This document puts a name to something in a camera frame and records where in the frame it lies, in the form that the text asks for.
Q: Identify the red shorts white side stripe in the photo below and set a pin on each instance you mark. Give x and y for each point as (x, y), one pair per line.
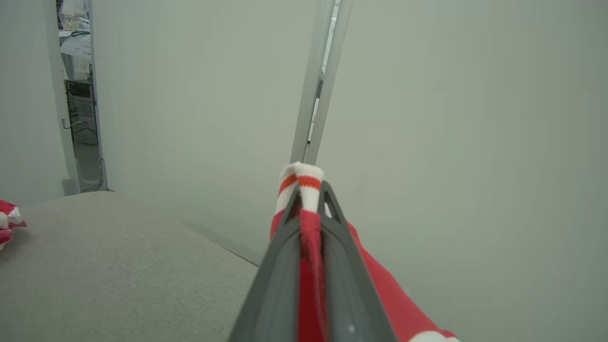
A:
(8, 218)

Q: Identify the light grey partition end post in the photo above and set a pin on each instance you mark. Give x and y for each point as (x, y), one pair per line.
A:
(59, 95)

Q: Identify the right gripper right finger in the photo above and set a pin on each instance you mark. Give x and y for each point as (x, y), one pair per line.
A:
(351, 304)

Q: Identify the grey double partition post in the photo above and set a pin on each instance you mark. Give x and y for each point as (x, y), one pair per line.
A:
(308, 95)

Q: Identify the black computer tower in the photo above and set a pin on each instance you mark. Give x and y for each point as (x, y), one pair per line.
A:
(81, 111)

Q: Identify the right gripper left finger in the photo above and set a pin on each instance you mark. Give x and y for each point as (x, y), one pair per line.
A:
(280, 294)

